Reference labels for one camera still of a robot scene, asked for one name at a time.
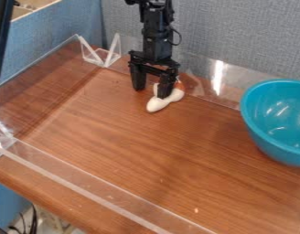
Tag white plush mushroom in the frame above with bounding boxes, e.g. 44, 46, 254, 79
147, 80, 185, 112

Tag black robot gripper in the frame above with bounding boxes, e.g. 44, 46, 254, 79
128, 30, 179, 99

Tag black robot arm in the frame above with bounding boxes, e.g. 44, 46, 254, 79
124, 0, 180, 99

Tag clear acrylic left bracket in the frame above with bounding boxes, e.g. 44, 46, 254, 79
0, 121, 14, 157

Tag black floor cables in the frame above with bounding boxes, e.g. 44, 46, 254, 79
0, 204, 40, 234

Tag wooden shelf unit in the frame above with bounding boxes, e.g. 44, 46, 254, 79
12, 0, 62, 21

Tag clear acrylic front barrier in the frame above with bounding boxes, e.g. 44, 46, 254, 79
0, 140, 216, 234

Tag clear acrylic barrier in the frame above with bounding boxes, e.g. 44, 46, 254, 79
0, 140, 216, 234
115, 33, 279, 109

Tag clear acrylic back barrier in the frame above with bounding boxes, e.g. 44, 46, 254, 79
115, 33, 279, 109

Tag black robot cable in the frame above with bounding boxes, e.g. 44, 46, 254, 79
168, 27, 183, 48

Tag blue plastic bowl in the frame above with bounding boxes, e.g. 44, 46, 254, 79
240, 79, 300, 167

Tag dark vertical foreground post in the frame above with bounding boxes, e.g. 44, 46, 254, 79
0, 0, 14, 76

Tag clear acrylic corner bracket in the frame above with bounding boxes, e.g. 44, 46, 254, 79
77, 33, 121, 68

